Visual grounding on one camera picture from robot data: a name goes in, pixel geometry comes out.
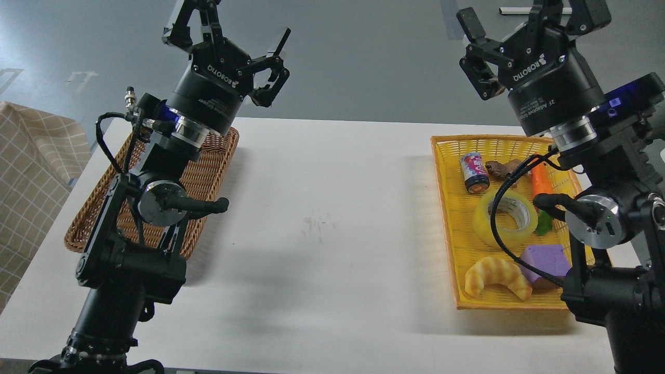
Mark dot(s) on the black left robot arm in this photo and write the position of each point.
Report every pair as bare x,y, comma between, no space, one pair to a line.
132,259

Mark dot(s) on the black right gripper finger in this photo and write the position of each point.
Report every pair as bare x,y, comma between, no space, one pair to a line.
479,54
585,17

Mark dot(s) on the small drink can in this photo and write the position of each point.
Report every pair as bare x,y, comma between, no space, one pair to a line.
476,178

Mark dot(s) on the yellow plastic basket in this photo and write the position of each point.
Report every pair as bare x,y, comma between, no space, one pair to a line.
464,247

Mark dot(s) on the brown toy animal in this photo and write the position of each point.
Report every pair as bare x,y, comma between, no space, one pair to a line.
499,172

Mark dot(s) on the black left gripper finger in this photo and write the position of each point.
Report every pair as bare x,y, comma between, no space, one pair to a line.
178,33
265,95

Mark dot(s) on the purple foam cube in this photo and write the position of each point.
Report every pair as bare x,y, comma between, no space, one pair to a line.
547,258

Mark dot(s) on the toy croissant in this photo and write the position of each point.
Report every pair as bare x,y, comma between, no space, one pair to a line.
492,270

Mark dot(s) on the beige checkered cloth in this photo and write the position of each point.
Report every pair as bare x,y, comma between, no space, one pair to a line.
41,155

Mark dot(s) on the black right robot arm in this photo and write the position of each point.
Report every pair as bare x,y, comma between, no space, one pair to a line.
616,225

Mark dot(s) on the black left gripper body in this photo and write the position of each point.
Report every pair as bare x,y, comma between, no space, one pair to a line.
210,91

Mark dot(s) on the brown wicker basket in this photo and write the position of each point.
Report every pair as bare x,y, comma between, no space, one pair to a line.
201,180

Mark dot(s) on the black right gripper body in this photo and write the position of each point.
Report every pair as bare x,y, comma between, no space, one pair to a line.
550,82

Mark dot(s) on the yellow tape roll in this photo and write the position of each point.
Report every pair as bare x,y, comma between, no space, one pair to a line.
516,219

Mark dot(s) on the white table leg base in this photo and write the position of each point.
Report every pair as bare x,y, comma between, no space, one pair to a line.
509,10

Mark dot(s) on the orange toy carrot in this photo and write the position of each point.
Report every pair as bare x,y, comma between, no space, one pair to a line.
541,185

